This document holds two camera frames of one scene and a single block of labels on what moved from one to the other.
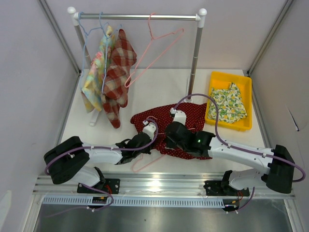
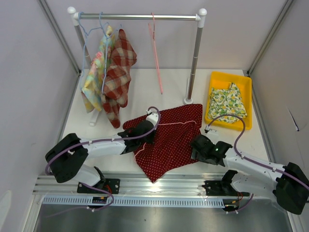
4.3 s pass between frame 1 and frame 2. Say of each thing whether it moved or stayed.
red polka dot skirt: moved
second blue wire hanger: stayed
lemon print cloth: stayed
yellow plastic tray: stayed
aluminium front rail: stayed
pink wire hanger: moved
